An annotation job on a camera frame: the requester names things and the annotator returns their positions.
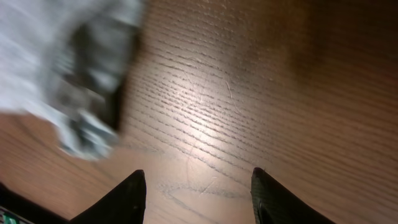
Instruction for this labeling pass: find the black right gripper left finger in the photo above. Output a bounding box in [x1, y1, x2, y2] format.
[70, 170, 147, 224]

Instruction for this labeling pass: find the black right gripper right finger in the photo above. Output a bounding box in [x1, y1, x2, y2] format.
[251, 167, 333, 224]

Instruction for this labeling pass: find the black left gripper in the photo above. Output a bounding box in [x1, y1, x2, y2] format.
[46, 16, 140, 161]

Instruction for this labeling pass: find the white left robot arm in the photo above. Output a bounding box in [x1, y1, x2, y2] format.
[1, 0, 147, 161]

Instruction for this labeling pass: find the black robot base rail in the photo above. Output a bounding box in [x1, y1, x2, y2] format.
[1, 183, 69, 224]

